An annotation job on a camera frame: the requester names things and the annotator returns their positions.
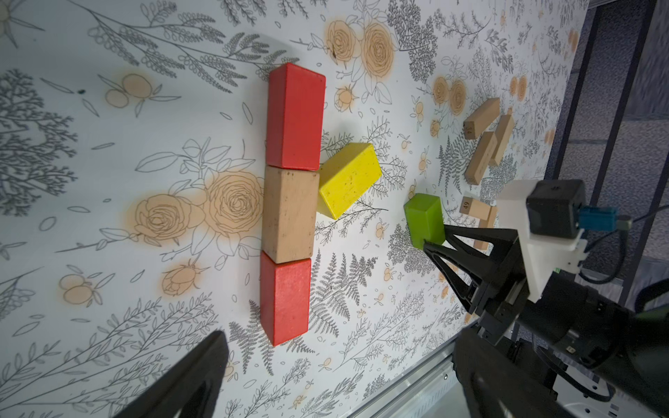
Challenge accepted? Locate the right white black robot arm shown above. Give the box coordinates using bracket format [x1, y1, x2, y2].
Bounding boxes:
[423, 226, 668, 415]

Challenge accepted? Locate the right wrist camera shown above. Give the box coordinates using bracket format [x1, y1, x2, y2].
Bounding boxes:
[497, 179, 632, 302]

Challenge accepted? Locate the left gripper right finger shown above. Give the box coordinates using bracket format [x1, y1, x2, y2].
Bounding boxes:
[453, 328, 571, 417]

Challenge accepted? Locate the yellow block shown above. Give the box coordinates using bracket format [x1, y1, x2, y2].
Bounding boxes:
[317, 143, 382, 219]

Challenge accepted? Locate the aluminium front rail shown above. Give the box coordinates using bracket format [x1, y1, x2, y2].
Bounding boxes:
[345, 338, 470, 417]

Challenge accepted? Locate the red block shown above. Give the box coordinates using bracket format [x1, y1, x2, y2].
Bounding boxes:
[266, 63, 326, 171]
[260, 252, 311, 347]

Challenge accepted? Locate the green block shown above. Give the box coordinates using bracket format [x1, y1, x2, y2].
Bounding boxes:
[403, 193, 445, 251]

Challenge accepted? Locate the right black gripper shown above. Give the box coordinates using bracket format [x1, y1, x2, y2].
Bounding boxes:
[423, 225, 530, 345]

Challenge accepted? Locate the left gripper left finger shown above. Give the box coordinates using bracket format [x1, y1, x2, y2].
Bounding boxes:
[117, 330, 229, 418]

